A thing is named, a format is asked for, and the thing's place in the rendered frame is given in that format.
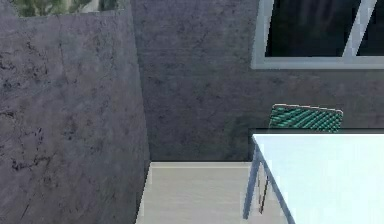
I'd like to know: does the pale blue glass table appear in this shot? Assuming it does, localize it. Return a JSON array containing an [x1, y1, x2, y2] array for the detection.
[[242, 128, 384, 224]]

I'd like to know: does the white framed window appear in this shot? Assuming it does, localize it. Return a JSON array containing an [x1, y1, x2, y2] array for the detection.
[[250, 0, 384, 71]]

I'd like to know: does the green woven chair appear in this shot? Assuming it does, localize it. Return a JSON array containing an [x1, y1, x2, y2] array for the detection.
[[256, 103, 344, 215]]

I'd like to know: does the green framed picture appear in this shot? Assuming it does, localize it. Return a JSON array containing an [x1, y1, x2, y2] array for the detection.
[[9, 0, 131, 18]]

